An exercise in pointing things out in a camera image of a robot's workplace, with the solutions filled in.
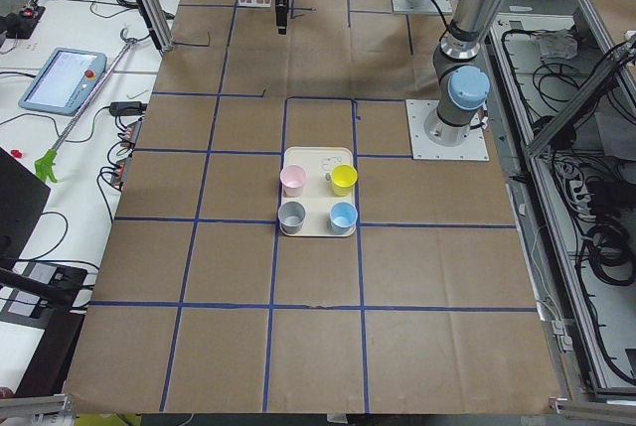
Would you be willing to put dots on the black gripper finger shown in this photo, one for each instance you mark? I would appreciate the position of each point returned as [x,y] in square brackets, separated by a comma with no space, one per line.
[281,19]

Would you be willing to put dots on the pink plastic cup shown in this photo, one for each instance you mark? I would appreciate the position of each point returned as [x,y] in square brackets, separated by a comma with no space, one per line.
[293,179]

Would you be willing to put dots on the yellow plastic cup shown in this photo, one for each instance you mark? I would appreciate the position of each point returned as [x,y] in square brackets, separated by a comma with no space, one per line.
[343,180]

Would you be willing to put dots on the grey plastic cup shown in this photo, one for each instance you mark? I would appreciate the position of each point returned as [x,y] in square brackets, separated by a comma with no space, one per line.
[291,216]

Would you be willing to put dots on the light blue cup front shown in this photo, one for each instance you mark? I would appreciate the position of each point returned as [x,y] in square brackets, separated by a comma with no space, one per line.
[343,217]

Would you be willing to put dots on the cream plastic tray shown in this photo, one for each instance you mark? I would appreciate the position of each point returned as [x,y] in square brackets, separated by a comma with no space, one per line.
[317,196]

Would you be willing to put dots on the blue teach pendant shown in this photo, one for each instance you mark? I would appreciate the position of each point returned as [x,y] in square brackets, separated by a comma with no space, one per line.
[65,81]

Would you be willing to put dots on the green handled reach grabber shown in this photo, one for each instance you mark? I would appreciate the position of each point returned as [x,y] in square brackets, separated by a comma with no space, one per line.
[44,165]

